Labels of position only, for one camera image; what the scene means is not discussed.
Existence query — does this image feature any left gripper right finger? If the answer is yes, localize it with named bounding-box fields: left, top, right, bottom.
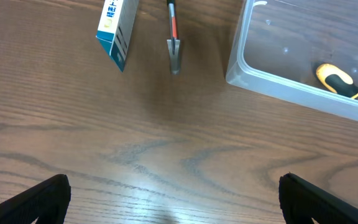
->
left=278, top=173, right=358, bottom=224

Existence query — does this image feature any stubby yellow black screwdriver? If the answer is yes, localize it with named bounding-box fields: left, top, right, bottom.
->
left=315, top=63, right=358, bottom=101

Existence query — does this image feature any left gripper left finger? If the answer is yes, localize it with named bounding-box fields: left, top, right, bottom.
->
left=0, top=174, right=71, bottom=224

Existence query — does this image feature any blue white cardboard box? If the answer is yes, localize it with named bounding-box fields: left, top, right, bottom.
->
left=96, top=0, right=139, bottom=72

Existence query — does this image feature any small black orange hammer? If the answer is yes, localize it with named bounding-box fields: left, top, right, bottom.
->
left=167, top=0, right=180, bottom=75

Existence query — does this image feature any clear plastic container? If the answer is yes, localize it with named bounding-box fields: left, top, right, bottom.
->
left=226, top=0, right=358, bottom=121

